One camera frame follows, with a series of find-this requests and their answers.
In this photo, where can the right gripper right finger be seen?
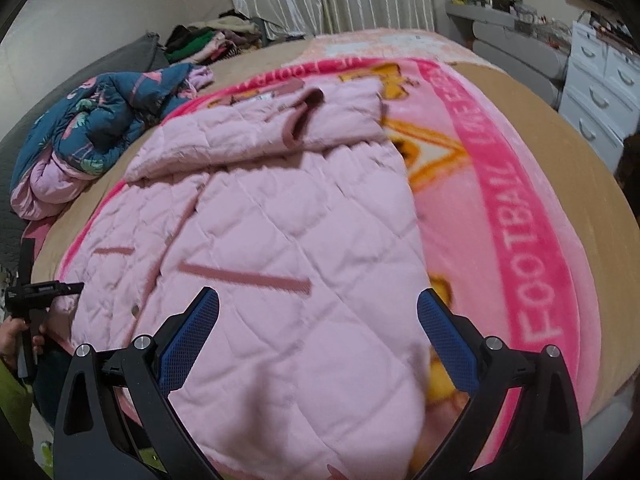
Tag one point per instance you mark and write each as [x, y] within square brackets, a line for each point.
[544, 436]

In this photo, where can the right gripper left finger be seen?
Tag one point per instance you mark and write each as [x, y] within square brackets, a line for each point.
[92, 439]

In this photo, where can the pink quilted jacket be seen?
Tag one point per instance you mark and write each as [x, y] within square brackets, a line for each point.
[295, 207]

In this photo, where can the pile of folded clothes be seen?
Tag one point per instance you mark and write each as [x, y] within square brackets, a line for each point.
[205, 43]

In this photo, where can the person left hand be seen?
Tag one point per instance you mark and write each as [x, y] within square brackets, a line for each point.
[11, 330]

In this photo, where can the teal floral comforter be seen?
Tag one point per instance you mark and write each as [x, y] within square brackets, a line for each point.
[82, 136]

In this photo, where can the pink football fleece blanket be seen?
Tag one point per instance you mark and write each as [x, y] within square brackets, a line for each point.
[496, 243]

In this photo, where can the tan bed cover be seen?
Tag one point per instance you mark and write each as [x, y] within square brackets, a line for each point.
[587, 192]

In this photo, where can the white drawer chest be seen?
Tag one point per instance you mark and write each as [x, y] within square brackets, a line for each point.
[600, 98]

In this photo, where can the peach kitty blanket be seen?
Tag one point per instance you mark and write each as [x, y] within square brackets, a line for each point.
[390, 43]

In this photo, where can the grey wall shelf unit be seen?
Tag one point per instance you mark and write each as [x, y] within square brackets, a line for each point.
[492, 35]

